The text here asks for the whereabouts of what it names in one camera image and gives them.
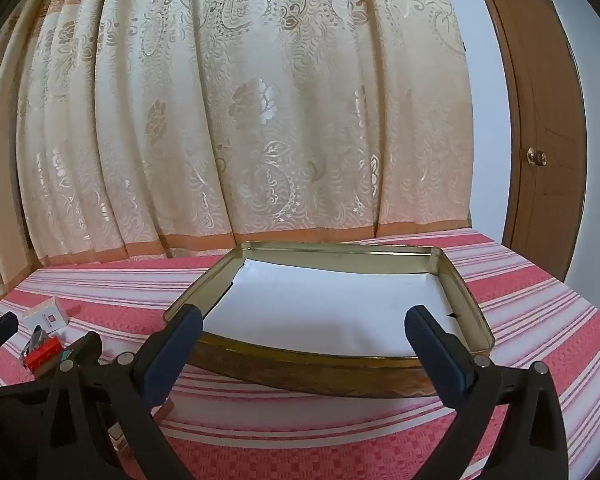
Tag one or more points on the brown wooden door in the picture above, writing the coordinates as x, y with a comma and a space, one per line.
545, 85

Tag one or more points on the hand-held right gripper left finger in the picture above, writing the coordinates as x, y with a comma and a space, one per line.
175, 345

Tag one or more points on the cream curtain with golden band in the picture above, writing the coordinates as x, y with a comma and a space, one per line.
0, 185

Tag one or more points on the red toy block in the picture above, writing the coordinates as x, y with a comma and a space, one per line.
42, 355

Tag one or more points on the white paper liner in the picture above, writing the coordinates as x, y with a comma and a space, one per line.
330, 305

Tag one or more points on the cream floral curtain orange hem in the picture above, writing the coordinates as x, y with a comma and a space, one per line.
280, 110

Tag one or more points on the grey sparkly hair clip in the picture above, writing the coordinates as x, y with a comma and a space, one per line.
39, 336

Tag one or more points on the golden metal tin box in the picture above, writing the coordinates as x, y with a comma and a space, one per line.
305, 375

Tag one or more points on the small white cardboard box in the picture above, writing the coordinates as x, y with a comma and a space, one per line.
45, 316

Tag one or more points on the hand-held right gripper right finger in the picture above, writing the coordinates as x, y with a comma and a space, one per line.
440, 355

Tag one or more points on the pink striped cloth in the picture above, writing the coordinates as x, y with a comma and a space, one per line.
530, 310

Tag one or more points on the brass door knob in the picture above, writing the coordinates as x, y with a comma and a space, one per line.
536, 156

